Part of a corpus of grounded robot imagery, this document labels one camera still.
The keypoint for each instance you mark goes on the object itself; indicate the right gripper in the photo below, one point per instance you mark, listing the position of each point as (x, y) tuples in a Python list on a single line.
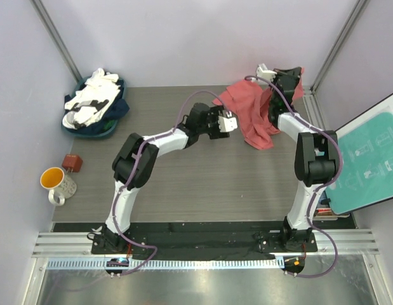
[(293, 72)]

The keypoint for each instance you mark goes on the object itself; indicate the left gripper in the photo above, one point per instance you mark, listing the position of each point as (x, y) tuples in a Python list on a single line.
[(214, 113)]

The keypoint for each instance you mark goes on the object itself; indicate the pink t-shirt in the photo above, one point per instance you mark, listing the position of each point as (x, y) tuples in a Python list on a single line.
[(250, 103)]

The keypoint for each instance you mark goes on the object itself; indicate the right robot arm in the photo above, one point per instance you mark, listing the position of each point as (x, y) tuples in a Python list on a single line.
[(317, 160)]

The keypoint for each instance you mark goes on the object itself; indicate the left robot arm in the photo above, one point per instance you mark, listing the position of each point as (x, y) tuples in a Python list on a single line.
[(135, 162)]

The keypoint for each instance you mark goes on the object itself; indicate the green garment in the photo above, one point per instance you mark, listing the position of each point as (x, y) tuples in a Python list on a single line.
[(108, 125)]

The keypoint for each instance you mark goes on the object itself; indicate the teal instruction board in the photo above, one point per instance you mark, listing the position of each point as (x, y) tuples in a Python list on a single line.
[(366, 144)]

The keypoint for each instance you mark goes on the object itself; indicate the white t-shirt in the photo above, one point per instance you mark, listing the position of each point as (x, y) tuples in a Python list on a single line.
[(90, 103)]

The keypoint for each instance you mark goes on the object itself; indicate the blue patterned book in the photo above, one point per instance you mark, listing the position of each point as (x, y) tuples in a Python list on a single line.
[(324, 201)]

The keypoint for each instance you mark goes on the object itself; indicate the red book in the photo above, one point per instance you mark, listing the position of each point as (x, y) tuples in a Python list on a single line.
[(328, 214)]

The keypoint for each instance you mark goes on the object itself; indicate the small red box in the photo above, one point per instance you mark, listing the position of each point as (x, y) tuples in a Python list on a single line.
[(72, 163)]

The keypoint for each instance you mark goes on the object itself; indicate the white mug orange inside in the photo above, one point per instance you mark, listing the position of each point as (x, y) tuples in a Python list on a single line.
[(59, 184)]

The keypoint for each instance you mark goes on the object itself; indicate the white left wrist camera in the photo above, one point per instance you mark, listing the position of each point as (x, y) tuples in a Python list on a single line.
[(227, 122)]

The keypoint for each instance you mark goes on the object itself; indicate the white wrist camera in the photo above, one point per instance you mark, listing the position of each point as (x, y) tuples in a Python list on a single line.
[(227, 122), (264, 73)]

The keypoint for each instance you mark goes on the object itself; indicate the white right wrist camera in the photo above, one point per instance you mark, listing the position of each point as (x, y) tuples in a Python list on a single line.
[(264, 73)]

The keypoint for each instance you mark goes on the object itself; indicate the aluminium frame rail right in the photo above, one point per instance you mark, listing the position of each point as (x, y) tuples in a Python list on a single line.
[(313, 108)]

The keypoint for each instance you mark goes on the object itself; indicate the right aluminium corner post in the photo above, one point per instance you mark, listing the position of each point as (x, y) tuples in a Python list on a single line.
[(351, 21)]

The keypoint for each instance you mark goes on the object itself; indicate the aluminium corner post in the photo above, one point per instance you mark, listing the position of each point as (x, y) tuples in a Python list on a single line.
[(351, 21), (55, 36)]

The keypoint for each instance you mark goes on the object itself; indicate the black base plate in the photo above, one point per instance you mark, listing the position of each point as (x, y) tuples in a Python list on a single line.
[(210, 240)]

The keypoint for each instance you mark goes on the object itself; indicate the aluminium front rail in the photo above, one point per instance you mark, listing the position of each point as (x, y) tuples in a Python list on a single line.
[(72, 251)]

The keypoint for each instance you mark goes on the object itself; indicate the left aluminium corner post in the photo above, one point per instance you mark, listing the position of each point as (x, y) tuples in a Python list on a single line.
[(55, 36)]

